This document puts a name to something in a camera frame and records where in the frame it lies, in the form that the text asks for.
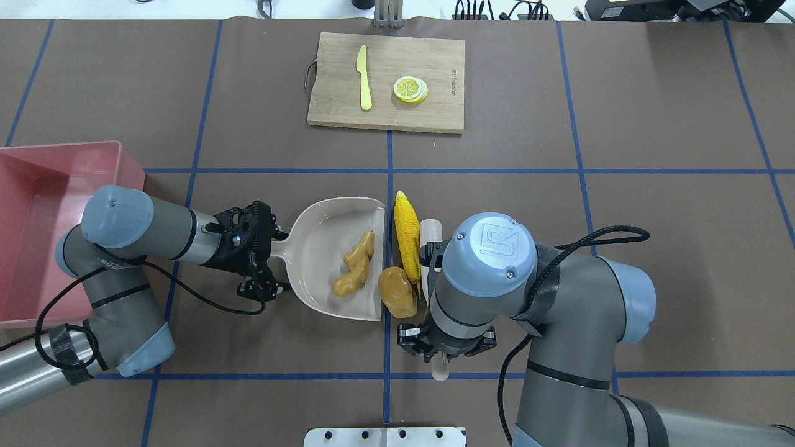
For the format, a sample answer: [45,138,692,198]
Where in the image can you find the beige hand brush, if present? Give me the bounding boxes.
[419,220,449,382]

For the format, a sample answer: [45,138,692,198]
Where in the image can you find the beige plastic dustpan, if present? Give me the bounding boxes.
[271,196,386,322]

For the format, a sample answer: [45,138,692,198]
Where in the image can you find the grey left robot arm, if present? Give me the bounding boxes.
[1,186,289,414]

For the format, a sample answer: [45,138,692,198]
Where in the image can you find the bamboo cutting board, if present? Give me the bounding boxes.
[307,32,465,135]

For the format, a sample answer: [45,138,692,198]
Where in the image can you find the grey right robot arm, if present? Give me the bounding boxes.
[398,212,793,446]

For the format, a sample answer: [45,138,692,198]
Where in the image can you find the pink plastic bin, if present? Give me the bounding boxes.
[1,141,145,329]

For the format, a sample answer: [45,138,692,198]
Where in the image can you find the brown toy potato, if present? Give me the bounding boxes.
[378,266,418,319]

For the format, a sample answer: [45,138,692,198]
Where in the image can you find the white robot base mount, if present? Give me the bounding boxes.
[303,425,468,446]

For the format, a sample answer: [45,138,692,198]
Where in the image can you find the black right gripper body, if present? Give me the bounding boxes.
[397,323,497,363]

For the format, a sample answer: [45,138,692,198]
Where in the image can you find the tan toy ginger root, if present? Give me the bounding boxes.
[332,231,375,297]

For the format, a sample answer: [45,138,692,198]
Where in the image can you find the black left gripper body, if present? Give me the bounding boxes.
[205,201,278,276]

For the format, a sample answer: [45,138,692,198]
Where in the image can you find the yellow lemon slices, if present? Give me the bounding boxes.
[393,76,429,104]

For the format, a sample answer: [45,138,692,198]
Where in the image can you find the yellow toy corn cob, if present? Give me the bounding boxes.
[393,190,423,299]

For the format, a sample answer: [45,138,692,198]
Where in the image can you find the yellow plastic knife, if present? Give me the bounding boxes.
[355,45,373,111]

